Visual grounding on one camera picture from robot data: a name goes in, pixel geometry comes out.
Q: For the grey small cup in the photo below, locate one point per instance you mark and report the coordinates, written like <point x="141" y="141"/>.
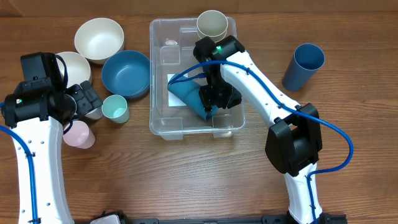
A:
<point x="95" y="114"/>

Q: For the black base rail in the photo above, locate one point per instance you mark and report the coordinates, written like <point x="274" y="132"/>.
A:
<point x="120" y="217"/>

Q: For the dark blue tall cup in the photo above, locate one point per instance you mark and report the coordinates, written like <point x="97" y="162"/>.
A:
<point x="187" y="91"/>
<point x="306" y="61"/>

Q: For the white label in bin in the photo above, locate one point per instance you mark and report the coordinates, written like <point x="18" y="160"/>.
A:
<point x="173" y="100"/>

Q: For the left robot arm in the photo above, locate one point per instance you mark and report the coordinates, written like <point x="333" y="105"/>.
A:
<point x="41" y="110"/>

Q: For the cream tall cup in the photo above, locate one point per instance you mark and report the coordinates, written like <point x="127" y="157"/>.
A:
<point x="215" y="38"/>
<point x="212" y="22"/>

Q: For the cream bowl upper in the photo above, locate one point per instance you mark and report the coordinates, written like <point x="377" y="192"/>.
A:
<point x="99" y="39"/>

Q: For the pink small cup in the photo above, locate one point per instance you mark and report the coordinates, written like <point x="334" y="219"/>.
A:
<point x="79" y="135"/>

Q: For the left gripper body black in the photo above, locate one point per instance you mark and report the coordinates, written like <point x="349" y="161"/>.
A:
<point x="84" y="103"/>

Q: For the cream bowl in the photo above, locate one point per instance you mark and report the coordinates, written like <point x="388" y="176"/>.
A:
<point x="78" y="68"/>
<point x="99" y="39"/>

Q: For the dark blue bowl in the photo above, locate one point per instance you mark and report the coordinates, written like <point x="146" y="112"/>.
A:
<point x="127" y="73"/>

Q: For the mint green small cup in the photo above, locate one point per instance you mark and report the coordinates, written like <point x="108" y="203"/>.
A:
<point x="115" y="108"/>

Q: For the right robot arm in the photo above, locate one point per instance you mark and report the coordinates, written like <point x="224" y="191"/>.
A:
<point x="293" y="142"/>

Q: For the clear plastic storage bin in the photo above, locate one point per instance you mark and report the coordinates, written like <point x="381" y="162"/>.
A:
<point x="171" y="51"/>

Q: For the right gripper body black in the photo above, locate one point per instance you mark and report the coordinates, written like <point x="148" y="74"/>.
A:
<point x="220" y="94"/>

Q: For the cream bowl left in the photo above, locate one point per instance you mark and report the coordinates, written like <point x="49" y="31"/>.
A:
<point x="78" y="68"/>

